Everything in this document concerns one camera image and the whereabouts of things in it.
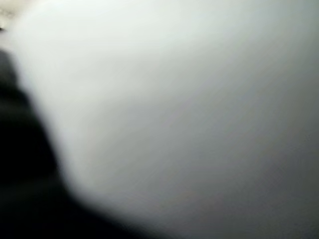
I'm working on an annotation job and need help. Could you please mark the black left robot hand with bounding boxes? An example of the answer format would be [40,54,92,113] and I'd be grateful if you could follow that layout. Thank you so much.
[0,48,160,239]

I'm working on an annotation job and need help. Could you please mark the white duvet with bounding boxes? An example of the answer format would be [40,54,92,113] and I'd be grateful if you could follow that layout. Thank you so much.
[0,0,319,239]

